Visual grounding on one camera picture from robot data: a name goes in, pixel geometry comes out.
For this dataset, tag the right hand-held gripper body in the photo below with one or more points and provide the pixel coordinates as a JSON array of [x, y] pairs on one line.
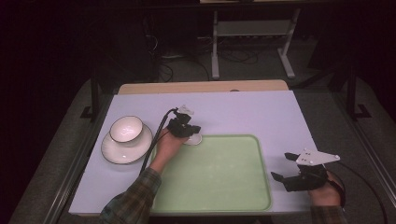
[[309, 177]]

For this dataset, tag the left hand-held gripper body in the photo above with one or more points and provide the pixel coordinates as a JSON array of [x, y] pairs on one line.
[[180, 126]]

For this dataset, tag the white ceramic spoon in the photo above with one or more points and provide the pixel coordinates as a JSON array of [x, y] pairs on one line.
[[194, 140]]

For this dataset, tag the green plastic tray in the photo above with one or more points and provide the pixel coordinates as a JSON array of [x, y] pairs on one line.
[[214, 177]]

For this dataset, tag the white ceramic plate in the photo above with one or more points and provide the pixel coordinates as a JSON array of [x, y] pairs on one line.
[[124, 152]]

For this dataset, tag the person's right hand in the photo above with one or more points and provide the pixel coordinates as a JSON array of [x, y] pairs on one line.
[[328, 193]]

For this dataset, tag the person's left hand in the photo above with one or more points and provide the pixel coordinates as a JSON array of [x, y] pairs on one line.
[[168, 149]]

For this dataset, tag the wooden table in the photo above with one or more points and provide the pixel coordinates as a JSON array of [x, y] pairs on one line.
[[202, 86]]

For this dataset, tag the white work board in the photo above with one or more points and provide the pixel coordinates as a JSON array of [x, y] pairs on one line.
[[243, 112]]

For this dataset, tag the white ceramic bowl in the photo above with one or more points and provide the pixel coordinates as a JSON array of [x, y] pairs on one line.
[[126, 129]]

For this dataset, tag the black metal stand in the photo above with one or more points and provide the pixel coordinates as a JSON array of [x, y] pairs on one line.
[[95, 99], [353, 96]]

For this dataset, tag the aluminium rail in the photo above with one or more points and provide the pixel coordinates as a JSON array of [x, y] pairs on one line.
[[74, 168], [370, 149]]

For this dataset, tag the white metal desk frame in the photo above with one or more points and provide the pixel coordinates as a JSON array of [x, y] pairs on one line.
[[253, 28]]

